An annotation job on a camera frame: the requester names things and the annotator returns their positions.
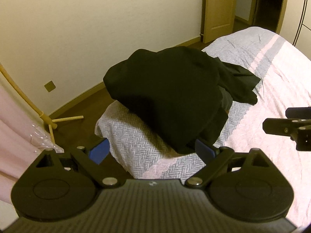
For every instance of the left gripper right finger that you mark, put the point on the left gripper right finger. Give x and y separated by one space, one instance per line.
215 160

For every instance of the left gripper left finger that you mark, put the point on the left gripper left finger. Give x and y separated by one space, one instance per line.
95 164

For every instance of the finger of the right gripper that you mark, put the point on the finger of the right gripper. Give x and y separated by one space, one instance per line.
284 126
298 112

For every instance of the black zip fleece jacket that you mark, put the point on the black zip fleece jacket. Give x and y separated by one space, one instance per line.
180 93

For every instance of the wooden clothes rack stand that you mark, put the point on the wooden clothes rack stand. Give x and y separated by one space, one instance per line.
52 123

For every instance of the cream wardrobe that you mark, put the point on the cream wardrobe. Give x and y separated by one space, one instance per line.
295 27

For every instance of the wooden door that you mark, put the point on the wooden door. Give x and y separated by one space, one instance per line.
218 19

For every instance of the wall socket plate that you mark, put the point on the wall socket plate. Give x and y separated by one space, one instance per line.
50 86

